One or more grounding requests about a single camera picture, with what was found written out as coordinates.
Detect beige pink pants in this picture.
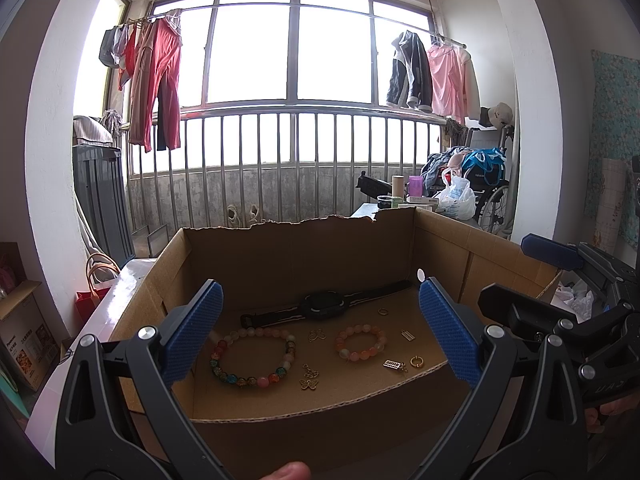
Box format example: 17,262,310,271
127,21,163,154

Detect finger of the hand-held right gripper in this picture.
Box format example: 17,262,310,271
521,234,638,307
477,282,635,348

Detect pile of clothes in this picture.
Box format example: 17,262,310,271
421,147,470,193

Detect pink shirt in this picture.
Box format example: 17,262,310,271
426,42,481,121

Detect printed appliance cardboard box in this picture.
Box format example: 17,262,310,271
0,280,61,394

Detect white blue plastic bag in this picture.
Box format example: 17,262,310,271
433,170,476,221

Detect orange pink bead bracelet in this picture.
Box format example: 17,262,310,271
334,325,388,361

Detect grey metal cabinet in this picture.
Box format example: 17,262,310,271
72,145,136,267

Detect metal drying rod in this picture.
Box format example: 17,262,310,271
127,9,471,52

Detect red top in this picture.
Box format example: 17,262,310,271
117,28,141,92

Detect metal trays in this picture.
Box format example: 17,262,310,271
131,225,169,259

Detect dark jacket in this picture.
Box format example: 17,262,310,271
386,30,434,111

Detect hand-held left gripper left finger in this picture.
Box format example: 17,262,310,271
55,280,236,480

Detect person's left hand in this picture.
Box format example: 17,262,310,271
262,461,313,480

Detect white sack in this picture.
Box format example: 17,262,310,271
75,195,111,281

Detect small white green boxes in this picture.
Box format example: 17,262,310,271
392,195,440,212

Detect folded grey cloth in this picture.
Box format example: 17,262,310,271
72,116,114,148

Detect black striped strap watch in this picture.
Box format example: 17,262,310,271
240,280,413,330

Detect multicolour bead bracelet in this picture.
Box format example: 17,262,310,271
209,327,297,390

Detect red pants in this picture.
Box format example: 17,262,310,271
151,19,182,152

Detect brown cardboard box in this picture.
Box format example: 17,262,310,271
107,205,563,480

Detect window frame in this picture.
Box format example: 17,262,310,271
147,0,438,111

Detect person's right hand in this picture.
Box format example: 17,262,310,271
585,394,640,435

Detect brown hanging cloth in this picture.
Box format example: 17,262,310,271
442,118,470,149

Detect black device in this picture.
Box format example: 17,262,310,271
356,172,395,202

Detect teal metal pot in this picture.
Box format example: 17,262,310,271
0,357,32,423

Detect beige handbag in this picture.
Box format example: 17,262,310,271
86,253,122,289

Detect grey garment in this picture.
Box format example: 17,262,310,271
98,27,128,70

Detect red paper bag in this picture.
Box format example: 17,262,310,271
75,290,114,322

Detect striped cloth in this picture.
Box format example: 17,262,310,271
99,110,124,138

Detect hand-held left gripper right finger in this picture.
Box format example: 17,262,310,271
419,277,588,480

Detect wheelchair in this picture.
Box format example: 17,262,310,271
462,125,517,235

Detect grey side table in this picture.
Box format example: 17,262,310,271
349,203,417,221

